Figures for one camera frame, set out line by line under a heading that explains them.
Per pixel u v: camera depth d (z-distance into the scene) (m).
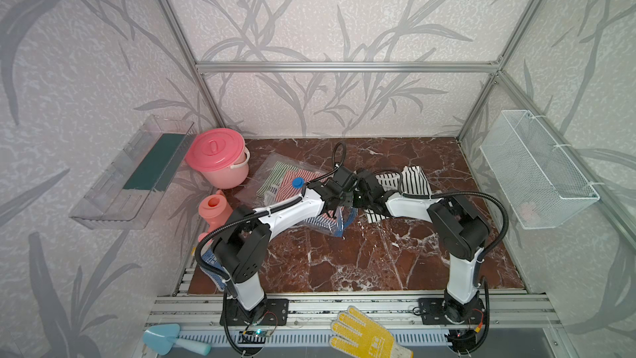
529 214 0.72
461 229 0.51
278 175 1.05
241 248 0.45
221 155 0.91
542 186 0.63
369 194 0.75
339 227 0.85
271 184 1.02
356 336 0.69
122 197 0.63
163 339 0.70
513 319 0.72
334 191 0.68
